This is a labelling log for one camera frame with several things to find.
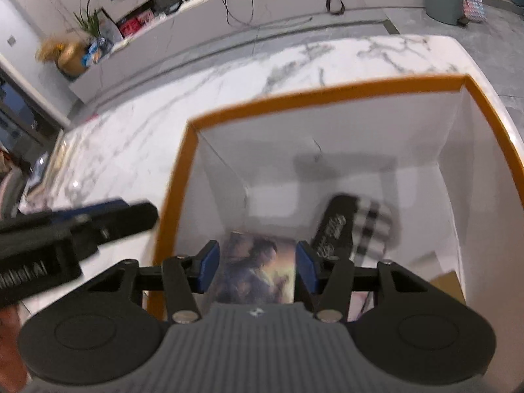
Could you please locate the orange cardboard storage box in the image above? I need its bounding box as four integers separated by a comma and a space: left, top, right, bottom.
153, 75, 523, 328

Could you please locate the colourful woven basket bag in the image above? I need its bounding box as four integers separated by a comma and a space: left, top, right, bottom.
463, 0, 486, 23

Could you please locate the gold vase with plant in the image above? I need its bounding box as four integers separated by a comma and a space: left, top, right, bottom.
35, 0, 102, 81

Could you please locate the black cable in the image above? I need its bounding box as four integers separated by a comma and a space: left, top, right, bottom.
208, 0, 314, 29

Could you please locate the illustrated character card pack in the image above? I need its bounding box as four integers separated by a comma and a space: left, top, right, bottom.
208, 232, 297, 305

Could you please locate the long grey tv cabinet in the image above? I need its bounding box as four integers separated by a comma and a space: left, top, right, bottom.
70, 0, 424, 103

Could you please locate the plaid glasses case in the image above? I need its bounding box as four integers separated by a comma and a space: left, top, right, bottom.
311, 194, 393, 267

